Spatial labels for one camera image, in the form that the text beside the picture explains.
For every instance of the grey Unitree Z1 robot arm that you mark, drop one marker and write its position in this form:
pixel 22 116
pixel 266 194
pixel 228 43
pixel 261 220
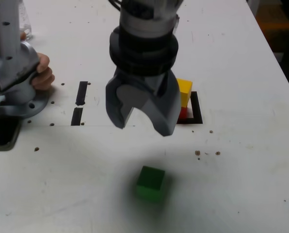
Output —
pixel 144 14

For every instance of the yellow cube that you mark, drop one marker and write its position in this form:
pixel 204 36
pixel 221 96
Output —
pixel 185 92

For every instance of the green cube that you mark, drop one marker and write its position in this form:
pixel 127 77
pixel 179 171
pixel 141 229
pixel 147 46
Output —
pixel 149 187

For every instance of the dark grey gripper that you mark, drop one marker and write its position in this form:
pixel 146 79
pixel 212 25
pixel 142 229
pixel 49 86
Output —
pixel 147 85

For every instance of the black tape strip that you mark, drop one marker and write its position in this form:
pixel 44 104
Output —
pixel 81 93

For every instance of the red cube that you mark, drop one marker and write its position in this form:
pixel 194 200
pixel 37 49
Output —
pixel 182 112

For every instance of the black mounting plate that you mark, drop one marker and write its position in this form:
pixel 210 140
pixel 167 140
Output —
pixel 1 133

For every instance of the person's hand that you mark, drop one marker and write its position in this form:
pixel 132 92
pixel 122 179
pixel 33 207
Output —
pixel 43 75

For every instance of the black tape square outline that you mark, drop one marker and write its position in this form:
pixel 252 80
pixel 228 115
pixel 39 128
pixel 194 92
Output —
pixel 197 109

